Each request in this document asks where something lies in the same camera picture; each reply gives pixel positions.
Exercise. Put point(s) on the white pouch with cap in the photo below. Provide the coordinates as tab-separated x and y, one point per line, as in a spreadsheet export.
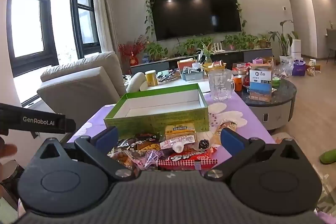
178	144

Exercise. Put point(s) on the dark round coffee table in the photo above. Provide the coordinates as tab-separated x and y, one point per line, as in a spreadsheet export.
281	106

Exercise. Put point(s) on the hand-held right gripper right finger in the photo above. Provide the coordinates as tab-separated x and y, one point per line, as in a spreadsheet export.
231	139

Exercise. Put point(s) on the yellow snack packet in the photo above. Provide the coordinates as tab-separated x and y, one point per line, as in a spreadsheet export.
181	130

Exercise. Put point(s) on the yellow woven basket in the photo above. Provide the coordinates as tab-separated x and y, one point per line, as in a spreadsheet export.
215	67

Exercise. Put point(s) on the potted green plant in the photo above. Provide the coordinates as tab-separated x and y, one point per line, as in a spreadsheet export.
232	41
190	46
263	41
157	50

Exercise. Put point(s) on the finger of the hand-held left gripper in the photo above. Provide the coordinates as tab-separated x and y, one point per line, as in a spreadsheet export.
71	126

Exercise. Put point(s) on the cream sofa armrest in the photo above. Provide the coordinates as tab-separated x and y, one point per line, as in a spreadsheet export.
137	82

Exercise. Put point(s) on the red flower decoration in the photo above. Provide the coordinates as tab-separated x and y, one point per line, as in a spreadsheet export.
131	49

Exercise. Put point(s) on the dark brown snack packet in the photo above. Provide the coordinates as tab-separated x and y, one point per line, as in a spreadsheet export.
137	144

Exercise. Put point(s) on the grey chair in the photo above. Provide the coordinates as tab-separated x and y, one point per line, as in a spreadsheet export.
331	43

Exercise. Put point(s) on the purple flower print tablecloth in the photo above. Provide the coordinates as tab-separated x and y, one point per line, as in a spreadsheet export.
244	106

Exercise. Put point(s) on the yellow can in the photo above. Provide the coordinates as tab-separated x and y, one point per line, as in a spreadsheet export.
151	78

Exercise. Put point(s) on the beige sofa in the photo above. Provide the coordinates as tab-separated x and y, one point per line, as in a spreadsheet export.
78	85

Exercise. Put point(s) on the orange cone snack packet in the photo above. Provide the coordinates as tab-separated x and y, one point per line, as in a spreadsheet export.
223	127

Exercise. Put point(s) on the pink box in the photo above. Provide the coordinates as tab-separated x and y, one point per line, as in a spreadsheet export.
258	61

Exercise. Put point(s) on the green slipper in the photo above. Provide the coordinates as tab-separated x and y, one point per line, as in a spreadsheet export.
328	157

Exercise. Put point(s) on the blue white carton box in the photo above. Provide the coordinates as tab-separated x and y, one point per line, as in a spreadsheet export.
260	85

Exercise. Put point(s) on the person's left hand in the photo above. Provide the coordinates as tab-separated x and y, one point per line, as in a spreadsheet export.
8	150

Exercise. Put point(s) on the clear glass mug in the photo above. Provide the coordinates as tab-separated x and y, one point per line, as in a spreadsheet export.
219	85

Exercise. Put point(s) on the white round table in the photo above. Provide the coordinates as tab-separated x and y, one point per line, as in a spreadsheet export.
173	83

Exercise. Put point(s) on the green cardboard box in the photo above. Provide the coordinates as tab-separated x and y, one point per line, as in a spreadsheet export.
157	116

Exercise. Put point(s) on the grey blue storage basket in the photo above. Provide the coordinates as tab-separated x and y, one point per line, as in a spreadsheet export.
193	75

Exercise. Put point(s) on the purple bag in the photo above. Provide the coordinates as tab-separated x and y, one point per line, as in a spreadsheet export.
299	68

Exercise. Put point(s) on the wall television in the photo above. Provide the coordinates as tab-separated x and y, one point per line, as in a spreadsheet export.
197	11

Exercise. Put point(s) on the orange mug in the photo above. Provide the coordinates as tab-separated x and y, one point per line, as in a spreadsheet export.
237	83

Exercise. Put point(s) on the clear star print packet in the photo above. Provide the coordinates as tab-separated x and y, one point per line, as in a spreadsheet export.
151	159

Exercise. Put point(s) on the grey television cabinet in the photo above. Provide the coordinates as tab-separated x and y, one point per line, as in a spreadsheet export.
157	66

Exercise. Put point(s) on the small dark plum packet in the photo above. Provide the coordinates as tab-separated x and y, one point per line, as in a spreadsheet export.
202	144

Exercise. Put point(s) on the beige curtain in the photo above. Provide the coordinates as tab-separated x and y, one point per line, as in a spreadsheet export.
103	16

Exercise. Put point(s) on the orange box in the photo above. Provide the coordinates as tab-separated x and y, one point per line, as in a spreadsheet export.
185	64

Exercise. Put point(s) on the black framed window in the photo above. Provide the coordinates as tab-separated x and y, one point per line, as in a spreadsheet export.
71	16

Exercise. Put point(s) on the red checkered snack packet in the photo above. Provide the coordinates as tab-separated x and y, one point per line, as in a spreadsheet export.
191	158

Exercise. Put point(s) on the tall plant in white pot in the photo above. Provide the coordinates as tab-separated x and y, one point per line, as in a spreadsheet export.
283	40

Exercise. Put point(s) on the white air purifier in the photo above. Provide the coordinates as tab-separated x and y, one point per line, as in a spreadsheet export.
296	48

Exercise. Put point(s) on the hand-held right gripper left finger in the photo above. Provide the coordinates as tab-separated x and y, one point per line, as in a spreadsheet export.
107	138

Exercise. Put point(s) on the spider plant in vase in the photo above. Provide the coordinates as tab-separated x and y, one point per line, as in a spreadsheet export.
207	52

